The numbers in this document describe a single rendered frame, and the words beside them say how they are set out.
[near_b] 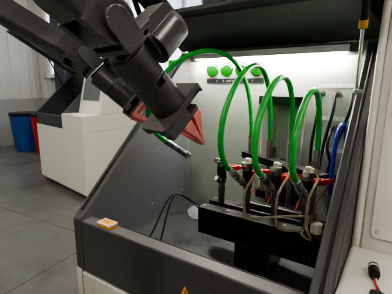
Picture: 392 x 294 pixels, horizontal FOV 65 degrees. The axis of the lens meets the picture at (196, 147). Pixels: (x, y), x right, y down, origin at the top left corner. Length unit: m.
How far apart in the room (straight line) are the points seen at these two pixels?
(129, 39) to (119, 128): 3.43
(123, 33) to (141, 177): 0.73
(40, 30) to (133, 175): 0.51
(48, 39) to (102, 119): 2.92
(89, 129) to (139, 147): 2.59
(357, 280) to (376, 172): 0.24
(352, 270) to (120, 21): 0.59
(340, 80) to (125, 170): 0.72
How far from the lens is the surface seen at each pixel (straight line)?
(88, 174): 3.70
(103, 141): 3.72
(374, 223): 0.78
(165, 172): 1.18
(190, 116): 0.48
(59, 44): 0.81
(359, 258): 0.75
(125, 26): 0.42
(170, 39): 0.47
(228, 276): 0.67
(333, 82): 1.04
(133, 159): 1.04
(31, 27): 0.82
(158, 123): 0.48
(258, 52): 1.09
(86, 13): 0.40
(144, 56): 0.44
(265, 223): 0.83
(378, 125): 0.79
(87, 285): 1.05
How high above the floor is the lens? 1.33
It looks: 12 degrees down
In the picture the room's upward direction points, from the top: straight up
